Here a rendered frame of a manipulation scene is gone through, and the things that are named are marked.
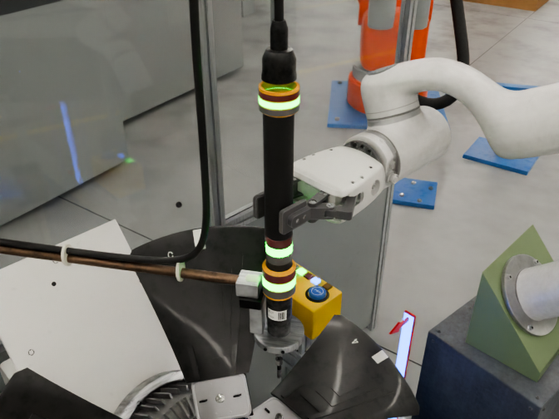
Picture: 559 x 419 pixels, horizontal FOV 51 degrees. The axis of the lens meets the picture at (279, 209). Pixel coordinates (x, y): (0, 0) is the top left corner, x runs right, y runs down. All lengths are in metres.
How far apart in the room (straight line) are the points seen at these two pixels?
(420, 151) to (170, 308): 0.44
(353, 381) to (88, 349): 0.46
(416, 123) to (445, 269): 2.44
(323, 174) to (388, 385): 0.48
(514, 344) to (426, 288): 1.69
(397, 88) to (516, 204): 3.16
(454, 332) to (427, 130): 0.78
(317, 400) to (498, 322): 0.56
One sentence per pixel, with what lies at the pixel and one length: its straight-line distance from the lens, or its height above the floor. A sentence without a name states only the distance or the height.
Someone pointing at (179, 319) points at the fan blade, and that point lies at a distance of 0.92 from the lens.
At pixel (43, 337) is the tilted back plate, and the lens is 1.06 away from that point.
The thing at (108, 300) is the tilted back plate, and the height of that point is 1.26.
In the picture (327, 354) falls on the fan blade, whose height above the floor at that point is 1.18.
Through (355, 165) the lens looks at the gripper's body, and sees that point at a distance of 0.75.
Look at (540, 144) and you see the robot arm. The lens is 0.79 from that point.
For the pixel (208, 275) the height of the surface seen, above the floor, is 1.47.
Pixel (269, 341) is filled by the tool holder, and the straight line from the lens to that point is 0.80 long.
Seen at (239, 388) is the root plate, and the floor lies 1.27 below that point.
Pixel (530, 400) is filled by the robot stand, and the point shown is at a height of 0.93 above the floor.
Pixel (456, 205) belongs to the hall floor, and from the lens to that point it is 3.79.
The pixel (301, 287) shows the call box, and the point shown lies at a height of 1.07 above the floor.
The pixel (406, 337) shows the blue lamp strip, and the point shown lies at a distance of 1.20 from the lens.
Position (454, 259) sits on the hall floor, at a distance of 3.33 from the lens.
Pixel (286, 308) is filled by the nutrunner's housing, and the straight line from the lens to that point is 0.77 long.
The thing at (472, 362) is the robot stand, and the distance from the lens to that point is 1.47.
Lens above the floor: 1.97
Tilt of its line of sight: 33 degrees down
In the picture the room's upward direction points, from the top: straight up
